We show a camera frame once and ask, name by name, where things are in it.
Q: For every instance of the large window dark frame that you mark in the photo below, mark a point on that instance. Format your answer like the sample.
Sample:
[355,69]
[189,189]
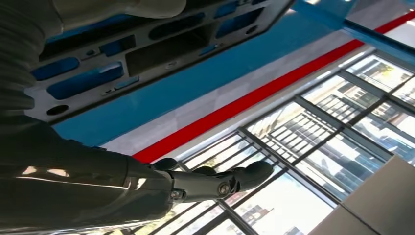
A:
[343,126]

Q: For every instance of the red floor tape strip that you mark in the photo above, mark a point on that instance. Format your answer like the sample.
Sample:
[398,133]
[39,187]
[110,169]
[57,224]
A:
[246,99]

